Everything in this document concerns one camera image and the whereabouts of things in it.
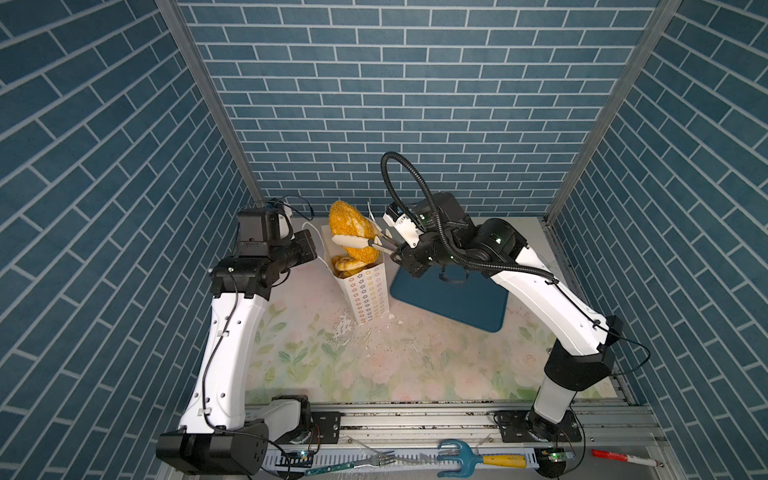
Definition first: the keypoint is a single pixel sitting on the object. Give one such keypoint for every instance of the white paper bag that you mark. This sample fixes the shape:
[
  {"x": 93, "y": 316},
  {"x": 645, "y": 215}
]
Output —
[{"x": 365, "y": 290}]

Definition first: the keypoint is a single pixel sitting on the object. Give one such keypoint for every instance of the metal fork green handle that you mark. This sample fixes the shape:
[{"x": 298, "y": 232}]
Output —
[{"x": 374, "y": 460}]

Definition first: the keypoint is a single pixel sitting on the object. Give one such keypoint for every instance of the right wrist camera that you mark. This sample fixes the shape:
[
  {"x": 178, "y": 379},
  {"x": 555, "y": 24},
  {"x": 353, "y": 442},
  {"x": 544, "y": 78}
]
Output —
[{"x": 408, "y": 230}]

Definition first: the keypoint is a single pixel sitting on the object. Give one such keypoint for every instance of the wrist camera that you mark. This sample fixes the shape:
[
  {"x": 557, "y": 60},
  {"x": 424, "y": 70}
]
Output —
[
  {"x": 408, "y": 230},
  {"x": 261, "y": 229}
]

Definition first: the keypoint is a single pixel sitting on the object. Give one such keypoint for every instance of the dark teal tray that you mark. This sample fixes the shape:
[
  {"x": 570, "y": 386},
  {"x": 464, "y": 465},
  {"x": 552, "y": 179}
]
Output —
[{"x": 465, "y": 297}]

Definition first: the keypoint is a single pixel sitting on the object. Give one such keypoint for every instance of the red white marker pen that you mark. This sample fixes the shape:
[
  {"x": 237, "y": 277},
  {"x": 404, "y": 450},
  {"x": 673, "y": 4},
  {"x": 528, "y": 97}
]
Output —
[{"x": 626, "y": 458}]

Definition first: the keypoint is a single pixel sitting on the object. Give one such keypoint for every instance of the large sesame bread loaf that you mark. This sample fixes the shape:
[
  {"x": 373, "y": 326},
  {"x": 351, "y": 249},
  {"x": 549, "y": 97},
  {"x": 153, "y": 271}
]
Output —
[{"x": 345, "y": 219}]

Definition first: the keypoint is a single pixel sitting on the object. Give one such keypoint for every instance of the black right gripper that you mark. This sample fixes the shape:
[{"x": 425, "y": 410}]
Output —
[{"x": 399, "y": 245}]

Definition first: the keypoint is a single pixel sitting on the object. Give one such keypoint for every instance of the aluminium rail frame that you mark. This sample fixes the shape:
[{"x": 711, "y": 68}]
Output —
[{"x": 343, "y": 433}]

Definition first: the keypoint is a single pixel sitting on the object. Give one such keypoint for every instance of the teal yellow garden fork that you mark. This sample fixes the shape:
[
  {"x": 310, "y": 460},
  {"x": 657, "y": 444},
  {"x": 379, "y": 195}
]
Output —
[{"x": 460, "y": 452}]

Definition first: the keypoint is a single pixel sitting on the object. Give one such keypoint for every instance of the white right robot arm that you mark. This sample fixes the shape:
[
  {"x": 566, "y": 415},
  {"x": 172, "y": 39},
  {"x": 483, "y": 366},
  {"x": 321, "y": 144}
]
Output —
[{"x": 581, "y": 355}]

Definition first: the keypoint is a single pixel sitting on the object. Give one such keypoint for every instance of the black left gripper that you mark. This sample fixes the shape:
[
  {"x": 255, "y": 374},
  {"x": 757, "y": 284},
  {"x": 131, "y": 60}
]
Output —
[{"x": 305, "y": 246}]

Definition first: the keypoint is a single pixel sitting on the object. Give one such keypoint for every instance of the ring donut bread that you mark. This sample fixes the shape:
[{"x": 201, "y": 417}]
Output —
[{"x": 347, "y": 263}]

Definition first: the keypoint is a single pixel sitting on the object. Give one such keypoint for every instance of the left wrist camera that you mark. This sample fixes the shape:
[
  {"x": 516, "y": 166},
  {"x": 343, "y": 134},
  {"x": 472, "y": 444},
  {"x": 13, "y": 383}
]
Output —
[{"x": 261, "y": 229}]

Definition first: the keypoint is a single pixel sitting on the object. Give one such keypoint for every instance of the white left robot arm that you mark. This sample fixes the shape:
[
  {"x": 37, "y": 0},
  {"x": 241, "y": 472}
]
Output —
[{"x": 214, "y": 436}]

